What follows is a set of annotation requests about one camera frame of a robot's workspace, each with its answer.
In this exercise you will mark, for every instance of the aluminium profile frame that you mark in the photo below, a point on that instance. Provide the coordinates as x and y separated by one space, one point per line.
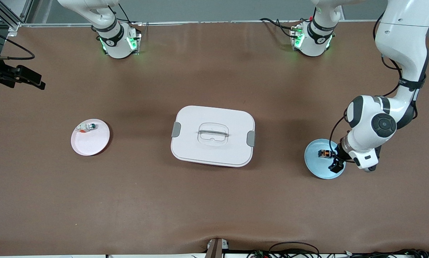
10 18

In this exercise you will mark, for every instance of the green white switch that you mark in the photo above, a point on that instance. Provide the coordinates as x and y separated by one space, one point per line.
90 127

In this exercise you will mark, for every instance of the white lidded storage box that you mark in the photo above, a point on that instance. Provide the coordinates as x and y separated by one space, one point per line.
214 150

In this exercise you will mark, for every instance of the brown table mat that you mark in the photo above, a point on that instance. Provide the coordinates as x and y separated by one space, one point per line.
200 208

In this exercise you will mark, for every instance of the orange push button switch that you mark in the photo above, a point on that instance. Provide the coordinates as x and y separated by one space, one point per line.
324 153

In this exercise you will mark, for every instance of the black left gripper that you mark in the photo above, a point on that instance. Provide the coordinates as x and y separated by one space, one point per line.
339 153

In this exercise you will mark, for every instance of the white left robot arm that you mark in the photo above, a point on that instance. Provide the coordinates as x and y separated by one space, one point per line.
404 43

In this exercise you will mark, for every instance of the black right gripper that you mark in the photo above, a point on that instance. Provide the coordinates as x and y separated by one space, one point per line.
1 72

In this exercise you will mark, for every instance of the pink round plate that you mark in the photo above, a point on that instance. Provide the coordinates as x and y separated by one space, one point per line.
92 143

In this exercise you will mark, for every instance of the light blue round plate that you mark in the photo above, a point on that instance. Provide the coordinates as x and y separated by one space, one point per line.
316 166

